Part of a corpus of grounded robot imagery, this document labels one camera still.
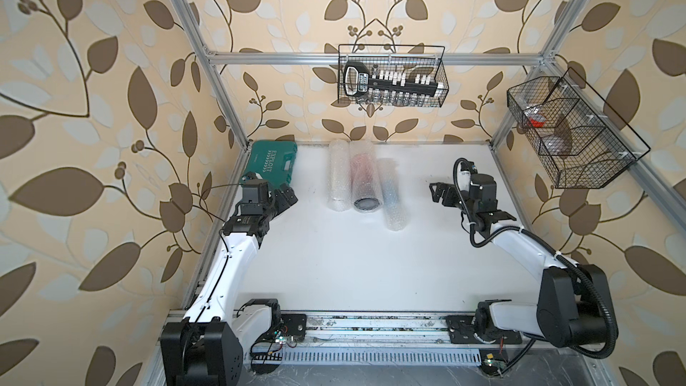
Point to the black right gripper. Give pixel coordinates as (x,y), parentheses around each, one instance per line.
(450,193)

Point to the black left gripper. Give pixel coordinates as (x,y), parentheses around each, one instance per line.
(282,204)

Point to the bubble wrap sheet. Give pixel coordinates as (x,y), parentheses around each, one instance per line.
(394,210)

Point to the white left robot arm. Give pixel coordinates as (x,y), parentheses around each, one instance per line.
(209,345)

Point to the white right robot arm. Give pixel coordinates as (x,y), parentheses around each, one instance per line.
(574,308)

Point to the clear bubble wrap roll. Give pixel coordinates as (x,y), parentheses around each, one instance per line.
(340,192)

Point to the bubble wrapped red vase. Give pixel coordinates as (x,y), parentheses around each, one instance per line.
(365,184)

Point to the green plastic tool case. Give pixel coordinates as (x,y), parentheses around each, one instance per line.
(271,160)

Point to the red item in basket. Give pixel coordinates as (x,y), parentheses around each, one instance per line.
(533,118)

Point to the black socket tool set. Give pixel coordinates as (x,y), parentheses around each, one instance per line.
(359,79)

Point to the black wire basket back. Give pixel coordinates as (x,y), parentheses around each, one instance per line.
(400,58)

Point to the black wire basket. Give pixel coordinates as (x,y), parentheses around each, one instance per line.
(400,58)
(587,142)

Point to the black wire basket right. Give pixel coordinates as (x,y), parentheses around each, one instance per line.
(587,142)

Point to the aluminium frame rail base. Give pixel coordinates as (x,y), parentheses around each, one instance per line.
(409,348)

